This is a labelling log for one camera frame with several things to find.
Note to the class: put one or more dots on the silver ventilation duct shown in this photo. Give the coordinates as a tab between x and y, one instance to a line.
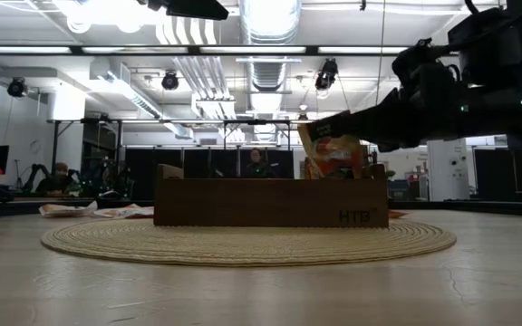
267	18

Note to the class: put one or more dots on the long ceiling light bar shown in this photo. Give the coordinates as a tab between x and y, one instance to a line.
252	50

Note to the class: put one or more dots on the black partition panel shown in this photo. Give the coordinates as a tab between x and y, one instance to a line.
197	172
505	174

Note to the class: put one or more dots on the orange white tea packet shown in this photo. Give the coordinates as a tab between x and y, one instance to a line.
68	209
125	211

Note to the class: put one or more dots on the white square pillar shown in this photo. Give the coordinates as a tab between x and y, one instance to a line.
447	176

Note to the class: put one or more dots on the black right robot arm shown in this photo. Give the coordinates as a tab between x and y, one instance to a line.
492	45

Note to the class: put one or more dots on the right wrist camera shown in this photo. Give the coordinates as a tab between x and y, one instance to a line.
424	68

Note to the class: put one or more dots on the black ceiling spot lamp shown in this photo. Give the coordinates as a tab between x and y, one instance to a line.
326	74
16	87
169	80

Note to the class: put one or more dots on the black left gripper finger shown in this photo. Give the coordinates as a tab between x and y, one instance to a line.
197	9

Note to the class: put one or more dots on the round woven straw placemat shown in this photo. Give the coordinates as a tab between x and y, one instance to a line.
243	249

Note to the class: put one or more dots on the black aluminium rig frame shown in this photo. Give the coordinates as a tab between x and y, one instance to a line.
7	206

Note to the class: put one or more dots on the person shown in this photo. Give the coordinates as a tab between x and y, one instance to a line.
257	169
59	176

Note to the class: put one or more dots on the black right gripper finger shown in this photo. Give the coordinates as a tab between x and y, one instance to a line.
379	117
390	144

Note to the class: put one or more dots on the brown wooden tea box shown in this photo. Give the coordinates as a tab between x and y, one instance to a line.
265	204

